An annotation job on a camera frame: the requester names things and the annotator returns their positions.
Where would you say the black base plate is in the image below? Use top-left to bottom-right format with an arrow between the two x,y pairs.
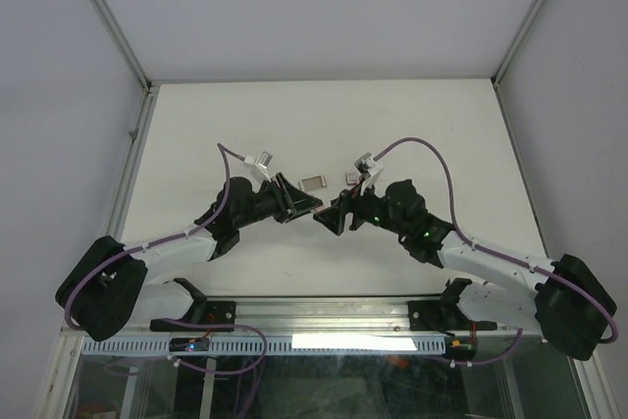
149,299 -> 236,333
407,300 -> 455,336

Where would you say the white slotted cable duct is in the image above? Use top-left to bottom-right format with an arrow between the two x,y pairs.
82,335 -> 445,357

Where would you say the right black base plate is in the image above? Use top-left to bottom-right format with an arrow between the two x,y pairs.
407,300 -> 455,336

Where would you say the red white staple box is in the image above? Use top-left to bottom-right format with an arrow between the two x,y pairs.
345,171 -> 361,186

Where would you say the aluminium mounting rail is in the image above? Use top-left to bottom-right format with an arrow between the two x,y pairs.
61,294 -> 521,338

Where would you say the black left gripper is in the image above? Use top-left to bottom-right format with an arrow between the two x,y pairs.
235,173 -> 322,230

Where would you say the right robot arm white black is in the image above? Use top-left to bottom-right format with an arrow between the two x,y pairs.
314,180 -> 618,360

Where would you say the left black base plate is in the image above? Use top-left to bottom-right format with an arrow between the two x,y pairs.
149,299 -> 236,333

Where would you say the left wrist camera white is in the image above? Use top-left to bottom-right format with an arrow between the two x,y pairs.
243,151 -> 273,184

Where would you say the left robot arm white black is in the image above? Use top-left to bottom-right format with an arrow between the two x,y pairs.
55,174 -> 323,341

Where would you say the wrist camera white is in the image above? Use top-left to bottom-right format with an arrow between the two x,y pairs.
243,151 -> 273,184
354,153 -> 384,195

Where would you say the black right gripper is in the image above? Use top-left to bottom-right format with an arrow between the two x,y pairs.
312,178 -> 408,237

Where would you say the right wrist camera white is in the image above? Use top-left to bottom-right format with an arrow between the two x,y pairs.
354,153 -> 384,195

